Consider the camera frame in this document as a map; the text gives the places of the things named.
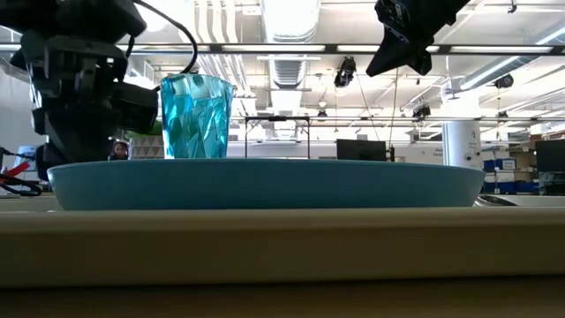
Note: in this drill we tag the blue storage bins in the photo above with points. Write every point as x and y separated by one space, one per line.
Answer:
507 187

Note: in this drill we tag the succulent plant in white pot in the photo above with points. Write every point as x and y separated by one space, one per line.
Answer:
148 148

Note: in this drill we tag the person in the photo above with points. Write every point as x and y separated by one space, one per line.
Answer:
119 151

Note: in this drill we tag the large black monitor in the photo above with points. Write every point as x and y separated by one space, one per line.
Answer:
551 155

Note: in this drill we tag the white round pillar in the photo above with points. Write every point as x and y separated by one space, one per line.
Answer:
461 143

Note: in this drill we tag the beige plastic tray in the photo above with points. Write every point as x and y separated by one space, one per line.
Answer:
282 247

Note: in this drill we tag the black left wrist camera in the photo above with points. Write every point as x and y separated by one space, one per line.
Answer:
134 108

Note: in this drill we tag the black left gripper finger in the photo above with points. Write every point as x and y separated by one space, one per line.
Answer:
46 161
84 132

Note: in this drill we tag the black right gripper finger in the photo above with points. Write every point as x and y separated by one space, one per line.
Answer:
421 55
388 50

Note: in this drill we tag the blue plastic plate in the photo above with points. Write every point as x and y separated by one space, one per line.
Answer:
265 185

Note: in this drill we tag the silver ceiling air duct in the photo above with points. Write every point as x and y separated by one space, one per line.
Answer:
289 26

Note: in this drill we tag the black hanging camera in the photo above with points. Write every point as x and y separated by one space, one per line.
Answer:
345 70

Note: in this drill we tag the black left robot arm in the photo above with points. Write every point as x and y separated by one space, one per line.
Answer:
66 17

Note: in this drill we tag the teal faceted plastic cup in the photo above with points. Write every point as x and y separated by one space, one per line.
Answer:
196 117

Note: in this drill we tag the black metal table frame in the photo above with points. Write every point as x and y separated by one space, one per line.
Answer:
277 118

